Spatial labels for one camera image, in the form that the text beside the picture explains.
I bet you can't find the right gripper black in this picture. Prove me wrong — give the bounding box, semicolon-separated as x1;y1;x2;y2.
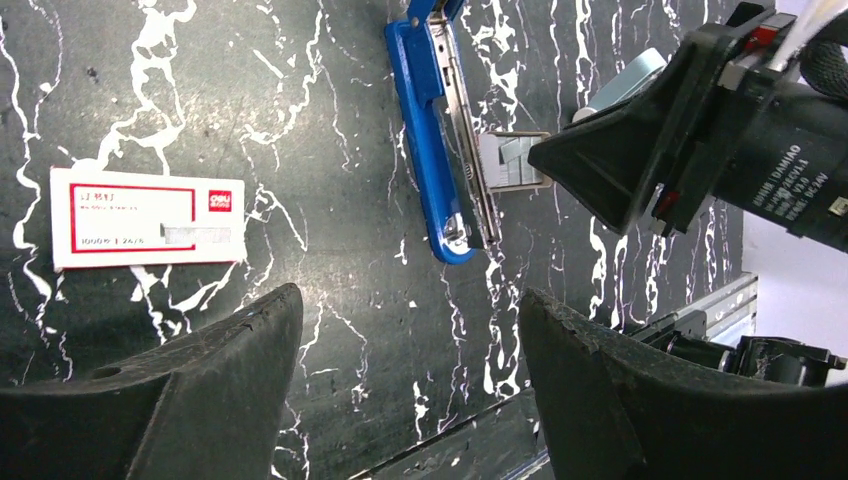
529;3;847;251

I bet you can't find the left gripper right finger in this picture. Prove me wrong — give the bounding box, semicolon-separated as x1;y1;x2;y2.
519;290;847;479

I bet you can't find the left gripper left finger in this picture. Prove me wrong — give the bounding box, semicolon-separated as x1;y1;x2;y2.
1;283;304;479

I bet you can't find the red white staple box sleeve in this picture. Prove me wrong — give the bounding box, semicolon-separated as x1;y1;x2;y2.
49;168;247;271

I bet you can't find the teal eraser-like small object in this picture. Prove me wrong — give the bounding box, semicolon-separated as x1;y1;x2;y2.
572;48;667;123

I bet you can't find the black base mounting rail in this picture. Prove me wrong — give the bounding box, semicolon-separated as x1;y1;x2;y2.
354;388;554;479

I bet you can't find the aluminium frame rail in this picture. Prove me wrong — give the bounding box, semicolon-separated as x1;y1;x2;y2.
627;273;759;347

